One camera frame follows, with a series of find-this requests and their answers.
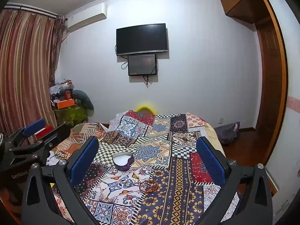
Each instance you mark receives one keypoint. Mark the black wall television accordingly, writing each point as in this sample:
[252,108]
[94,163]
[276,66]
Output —
[142,38]

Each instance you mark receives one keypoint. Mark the small black monitor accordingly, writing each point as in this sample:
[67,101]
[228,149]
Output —
[142,64]

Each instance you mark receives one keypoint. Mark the grey purple bag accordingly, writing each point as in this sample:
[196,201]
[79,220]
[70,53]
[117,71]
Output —
[226,132]

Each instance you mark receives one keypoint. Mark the green cloth covered cabinet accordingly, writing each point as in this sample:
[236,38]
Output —
[70,116]

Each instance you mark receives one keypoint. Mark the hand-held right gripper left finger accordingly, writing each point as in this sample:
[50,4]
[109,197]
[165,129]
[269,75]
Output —
[84,161]

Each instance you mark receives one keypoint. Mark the red box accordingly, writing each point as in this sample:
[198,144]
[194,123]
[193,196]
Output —
[45,130]

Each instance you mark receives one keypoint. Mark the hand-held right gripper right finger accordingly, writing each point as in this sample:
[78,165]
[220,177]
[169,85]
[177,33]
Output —
[209,164]

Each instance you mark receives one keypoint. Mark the striped brown curtain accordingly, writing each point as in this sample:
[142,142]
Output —
[25,70]

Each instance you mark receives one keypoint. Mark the curtain rod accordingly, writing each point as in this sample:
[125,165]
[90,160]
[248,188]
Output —
[30,9]

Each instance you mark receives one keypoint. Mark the white cloth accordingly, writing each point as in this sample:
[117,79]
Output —
[55,159]

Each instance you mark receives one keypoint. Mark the orange striped quilt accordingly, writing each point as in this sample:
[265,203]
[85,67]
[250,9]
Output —
[79,131]

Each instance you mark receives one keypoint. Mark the yellow plastic object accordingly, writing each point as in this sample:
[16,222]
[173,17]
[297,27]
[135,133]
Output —
[143,107]

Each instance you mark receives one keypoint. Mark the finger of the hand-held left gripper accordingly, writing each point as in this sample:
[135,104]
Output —
[56,133]
[35,127]

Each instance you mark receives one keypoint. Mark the white sliding door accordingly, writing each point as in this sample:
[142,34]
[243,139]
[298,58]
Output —
[290,63]

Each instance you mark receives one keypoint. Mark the grey plush cushion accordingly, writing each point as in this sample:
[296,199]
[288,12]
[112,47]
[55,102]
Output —
[85,99]

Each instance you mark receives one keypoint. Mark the wooden wardrobe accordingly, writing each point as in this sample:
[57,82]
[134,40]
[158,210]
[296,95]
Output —
[269,75]

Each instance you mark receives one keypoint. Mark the patchwork printed blanket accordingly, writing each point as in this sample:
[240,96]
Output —
[164,145]

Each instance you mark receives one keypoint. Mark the white air conditioner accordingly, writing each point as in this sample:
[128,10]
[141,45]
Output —
[86,16]

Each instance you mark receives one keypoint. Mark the orange box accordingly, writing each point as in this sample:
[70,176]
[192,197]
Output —
[65,103]

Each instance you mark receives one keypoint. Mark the pile of clutter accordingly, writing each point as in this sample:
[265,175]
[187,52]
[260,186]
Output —
[61,88]

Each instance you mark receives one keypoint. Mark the purple heart-shaped jewelry box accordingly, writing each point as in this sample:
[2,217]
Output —
[121,161]

